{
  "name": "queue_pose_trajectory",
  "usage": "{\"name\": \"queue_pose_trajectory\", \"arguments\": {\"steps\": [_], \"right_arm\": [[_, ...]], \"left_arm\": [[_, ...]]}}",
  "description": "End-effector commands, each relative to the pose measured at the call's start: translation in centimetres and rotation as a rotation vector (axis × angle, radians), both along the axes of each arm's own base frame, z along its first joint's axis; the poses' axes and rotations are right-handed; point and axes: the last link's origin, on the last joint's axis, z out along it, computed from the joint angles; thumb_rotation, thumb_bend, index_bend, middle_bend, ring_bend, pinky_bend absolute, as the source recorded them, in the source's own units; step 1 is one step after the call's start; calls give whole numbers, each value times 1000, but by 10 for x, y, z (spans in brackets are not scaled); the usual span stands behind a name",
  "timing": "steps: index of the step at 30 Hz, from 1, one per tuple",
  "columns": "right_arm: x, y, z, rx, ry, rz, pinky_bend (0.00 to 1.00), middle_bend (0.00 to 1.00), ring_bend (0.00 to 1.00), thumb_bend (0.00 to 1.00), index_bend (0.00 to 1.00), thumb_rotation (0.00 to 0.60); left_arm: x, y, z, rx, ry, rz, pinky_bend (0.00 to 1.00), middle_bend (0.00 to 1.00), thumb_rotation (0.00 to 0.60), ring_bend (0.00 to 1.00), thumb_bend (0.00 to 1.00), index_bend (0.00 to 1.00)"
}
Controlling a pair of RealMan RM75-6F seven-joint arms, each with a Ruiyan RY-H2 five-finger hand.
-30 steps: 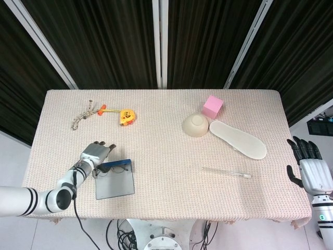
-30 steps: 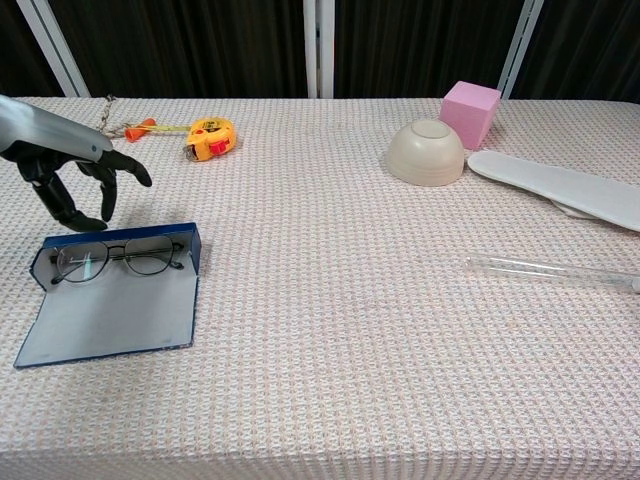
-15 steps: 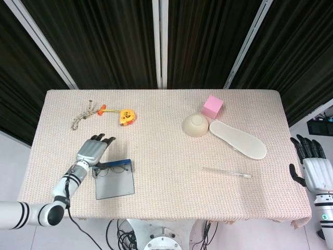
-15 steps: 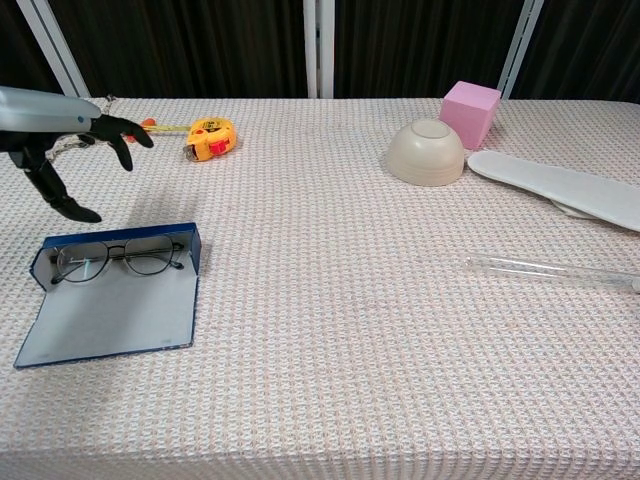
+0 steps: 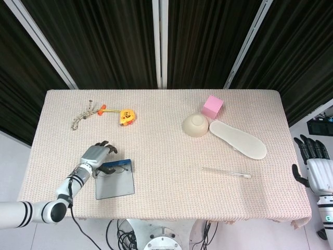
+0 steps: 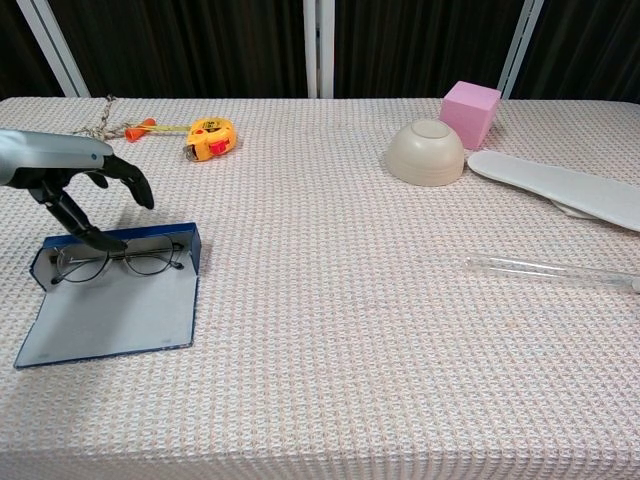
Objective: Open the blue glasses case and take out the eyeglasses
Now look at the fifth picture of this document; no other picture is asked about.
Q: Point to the yellow tape measure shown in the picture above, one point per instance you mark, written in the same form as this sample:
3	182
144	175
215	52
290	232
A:
127	117

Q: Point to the white frame post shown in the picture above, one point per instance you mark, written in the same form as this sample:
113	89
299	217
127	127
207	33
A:
160	39
44	44
247	44

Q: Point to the orange plastic clip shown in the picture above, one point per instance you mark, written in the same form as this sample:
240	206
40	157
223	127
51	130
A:
100	112

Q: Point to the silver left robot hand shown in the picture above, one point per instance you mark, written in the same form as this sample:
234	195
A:
95	156

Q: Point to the beige upturned bowl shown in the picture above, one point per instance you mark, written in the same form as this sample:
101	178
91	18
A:
195	125

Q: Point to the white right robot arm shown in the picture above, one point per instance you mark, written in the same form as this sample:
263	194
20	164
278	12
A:
326	211

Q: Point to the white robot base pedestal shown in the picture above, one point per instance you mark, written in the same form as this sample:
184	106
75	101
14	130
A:
161	242

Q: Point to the pink foam cube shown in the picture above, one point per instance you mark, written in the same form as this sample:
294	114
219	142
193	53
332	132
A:
212	106

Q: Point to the black pleated curtain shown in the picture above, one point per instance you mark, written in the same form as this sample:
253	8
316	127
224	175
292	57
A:
112	39

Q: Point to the grey clear plastic pouch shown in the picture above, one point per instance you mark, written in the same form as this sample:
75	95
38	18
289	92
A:
114	186

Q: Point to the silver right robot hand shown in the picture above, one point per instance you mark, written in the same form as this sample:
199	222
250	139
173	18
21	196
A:
321	174

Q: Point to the black equipment with screens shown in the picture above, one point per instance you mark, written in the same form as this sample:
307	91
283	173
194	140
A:
318	127

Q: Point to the clear glass test tube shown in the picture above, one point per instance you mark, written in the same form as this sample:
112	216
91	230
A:
226	172

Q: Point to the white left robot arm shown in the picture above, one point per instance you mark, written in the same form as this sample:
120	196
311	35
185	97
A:
15	211

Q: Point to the white shoe insole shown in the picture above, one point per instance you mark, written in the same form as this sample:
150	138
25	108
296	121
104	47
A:
239	140

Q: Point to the table with beige tablecloth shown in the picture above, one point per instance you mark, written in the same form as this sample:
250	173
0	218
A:
182	192

